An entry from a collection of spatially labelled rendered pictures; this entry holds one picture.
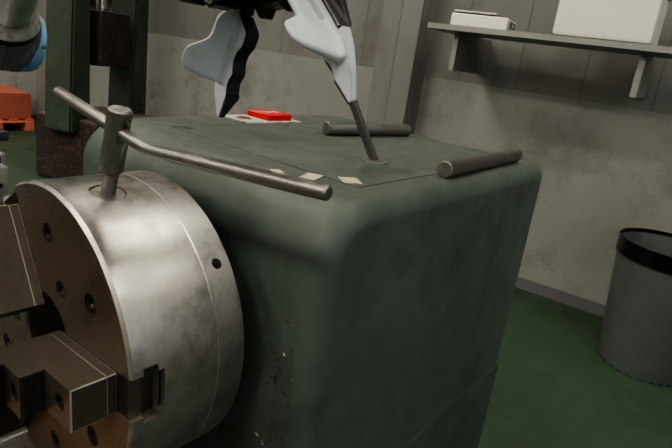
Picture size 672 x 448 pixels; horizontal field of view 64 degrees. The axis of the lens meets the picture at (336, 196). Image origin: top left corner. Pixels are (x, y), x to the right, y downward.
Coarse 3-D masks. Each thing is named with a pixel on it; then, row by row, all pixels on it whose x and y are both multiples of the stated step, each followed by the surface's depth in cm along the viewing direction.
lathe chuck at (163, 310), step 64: (64, 192) 50; (128, 192) 53; (64, 256) 50; (128, 256) 47; (192, 256) 51; (0, 320) 62; (64, 320) 51; (128, 320) 45; (192, 320) 49; (192, 384) 50
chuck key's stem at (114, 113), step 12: (108, 108) 48; (120, 108) 49; (108, 120) 48; (120, 120) 48; (108, 132) 49; (108, 144) 49; (120, 144) 49; (108, 156) 49; (120, 156) 50; (108, 168) 50; (120, 168) 51; (108, 180) 51; (108, 192) 51
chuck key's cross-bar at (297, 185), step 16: (64, 96) 53; (80, 112) 52; (96, 112) 51; (128, 144) 48; (144, 144) 47; (176, 160) 45; (192, 160) 44; (208, 160) 43; (224, 160) 43; (240, 176) 41; (256, 176) 40; (272, 176) 39; (288, 176) 39; (304, 192) 38; (320, 192) 37
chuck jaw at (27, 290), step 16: (0, 208) 53; (16, 208) 54; (0, 224) 53; (16, 224) 54; (0, 240) 52; (16, 240) 53; (0, 256) 52; (16, 256) 53; (32, 256) 55; (0, 272) 52; (16, 272) 52; (32, 272) 54; (0, 288) 51; (16, 288) 52; (32, 288) 53; (0, 304) 51; (16, 304) 52; (32, 304) 53
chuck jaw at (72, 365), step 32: (0, 352) 47; (32, 352) 48; (64, 352) 48; (0, 384) 46; (32, 384) 45; (64, 384) 44; (96, 384) 44; (128, 384) 45; (64, 416) 44; (96, 416) 45; (128, 416) 46
